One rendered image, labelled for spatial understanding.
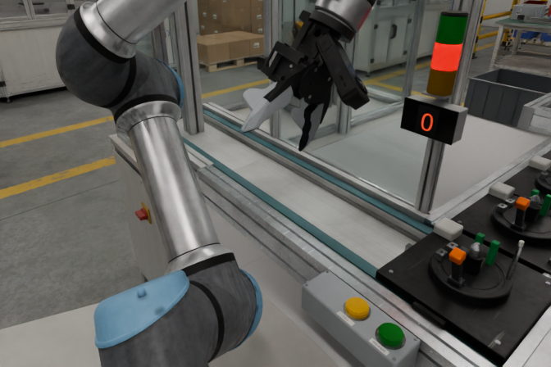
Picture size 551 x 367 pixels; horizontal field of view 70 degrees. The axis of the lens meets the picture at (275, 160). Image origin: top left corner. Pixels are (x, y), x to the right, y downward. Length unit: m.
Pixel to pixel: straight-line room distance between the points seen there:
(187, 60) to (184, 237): 0.91
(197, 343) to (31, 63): 5.28
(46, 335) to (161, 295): 0.47
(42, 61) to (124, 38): 5.06
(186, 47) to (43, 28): 4.30
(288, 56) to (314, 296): 0.42
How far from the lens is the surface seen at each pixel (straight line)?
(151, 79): 0.72
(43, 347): 0.91
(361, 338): 0.71
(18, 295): 2.45
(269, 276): 0.93
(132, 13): 0.60
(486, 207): 1.08
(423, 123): 0.88
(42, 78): 5.71
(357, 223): 1.01
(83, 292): 2.31
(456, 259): 0.72
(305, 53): 0.60
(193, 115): 1.49
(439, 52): 0.84
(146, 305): 0.49
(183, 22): 1.41
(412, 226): 0.98
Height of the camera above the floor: 1.50
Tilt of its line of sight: 27 degrees down
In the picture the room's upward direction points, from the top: straight up
